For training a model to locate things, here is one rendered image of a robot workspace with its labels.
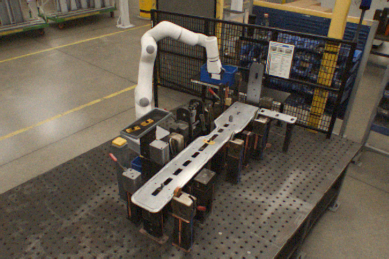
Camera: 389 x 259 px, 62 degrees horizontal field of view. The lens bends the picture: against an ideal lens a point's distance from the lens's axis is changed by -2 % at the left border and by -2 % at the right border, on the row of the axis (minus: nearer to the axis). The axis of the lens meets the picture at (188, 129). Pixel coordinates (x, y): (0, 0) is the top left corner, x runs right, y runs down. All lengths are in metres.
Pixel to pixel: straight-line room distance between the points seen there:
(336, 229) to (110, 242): 2.03
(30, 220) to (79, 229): 0.32
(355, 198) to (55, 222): 2.74
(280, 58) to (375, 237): 1.75
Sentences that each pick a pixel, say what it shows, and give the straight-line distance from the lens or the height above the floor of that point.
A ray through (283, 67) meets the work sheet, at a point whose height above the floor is 1.24.
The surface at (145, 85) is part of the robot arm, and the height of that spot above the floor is 1.27.
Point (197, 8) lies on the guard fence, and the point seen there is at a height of 1.35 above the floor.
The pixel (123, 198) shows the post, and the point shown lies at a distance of 2.21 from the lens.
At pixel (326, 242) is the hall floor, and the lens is 3.11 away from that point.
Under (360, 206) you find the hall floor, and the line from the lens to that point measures 3.58.
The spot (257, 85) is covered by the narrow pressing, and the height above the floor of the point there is 1.16.
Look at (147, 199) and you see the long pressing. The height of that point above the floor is 1.00.
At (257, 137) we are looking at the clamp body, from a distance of 2.50.
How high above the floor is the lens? 2.23
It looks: 32 degrees down
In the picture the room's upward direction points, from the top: 1 degrees clockwise
